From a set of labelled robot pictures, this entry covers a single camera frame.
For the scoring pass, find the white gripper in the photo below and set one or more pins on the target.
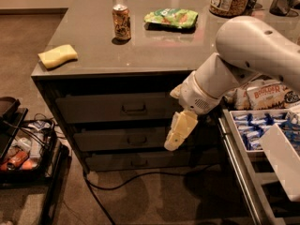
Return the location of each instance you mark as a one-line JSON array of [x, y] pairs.
[[194, 96]]

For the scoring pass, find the grey top drawer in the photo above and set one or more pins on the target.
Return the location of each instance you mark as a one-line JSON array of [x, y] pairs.
[[117, 107]]

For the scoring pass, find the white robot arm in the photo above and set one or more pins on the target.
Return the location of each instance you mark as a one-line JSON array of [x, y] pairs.
[[246, 47]]

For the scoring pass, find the grey bottom drawer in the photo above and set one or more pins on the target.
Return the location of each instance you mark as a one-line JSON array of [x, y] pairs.
[[102, 162]]

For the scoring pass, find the grey middle drawer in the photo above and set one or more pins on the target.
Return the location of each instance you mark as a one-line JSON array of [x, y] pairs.
[[120, 139]]

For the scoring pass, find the grey side drawer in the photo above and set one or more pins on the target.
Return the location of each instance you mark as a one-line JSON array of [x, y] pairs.
[[265, 198]]

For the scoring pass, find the grey counter cabinet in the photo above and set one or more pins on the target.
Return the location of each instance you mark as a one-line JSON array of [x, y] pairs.
[[154, 60]]

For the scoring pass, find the green chip bag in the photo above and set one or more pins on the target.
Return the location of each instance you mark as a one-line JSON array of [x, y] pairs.
[[173, 17]]

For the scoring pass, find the orange soda can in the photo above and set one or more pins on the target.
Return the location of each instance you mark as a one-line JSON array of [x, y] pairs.
[[121, 22]]

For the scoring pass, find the yellow sponge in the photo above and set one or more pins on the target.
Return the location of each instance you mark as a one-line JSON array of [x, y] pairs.
[[57, 56]]

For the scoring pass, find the dark glass pitcher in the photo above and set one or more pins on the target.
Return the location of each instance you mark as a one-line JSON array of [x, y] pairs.
[[284, 8]]

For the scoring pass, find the black cart with clutter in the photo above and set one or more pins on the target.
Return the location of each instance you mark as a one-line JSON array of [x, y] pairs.
[[33, 165]]

